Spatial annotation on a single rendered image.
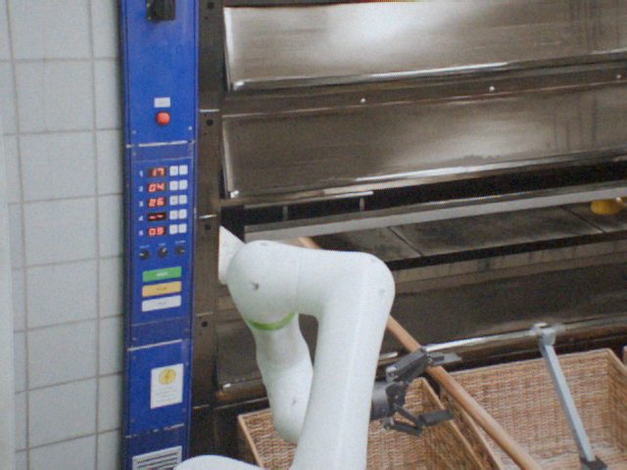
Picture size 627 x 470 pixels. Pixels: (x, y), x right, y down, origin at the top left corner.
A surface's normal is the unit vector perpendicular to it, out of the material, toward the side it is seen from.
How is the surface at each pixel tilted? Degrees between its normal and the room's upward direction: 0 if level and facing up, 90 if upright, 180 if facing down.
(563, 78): 90
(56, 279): 90
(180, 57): 90
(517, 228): 0
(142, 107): 90
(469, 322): 70
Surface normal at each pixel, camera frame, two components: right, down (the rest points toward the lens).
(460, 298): 0.40, 0.04
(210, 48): 0.41, 0.38
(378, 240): 0.06, -0.92
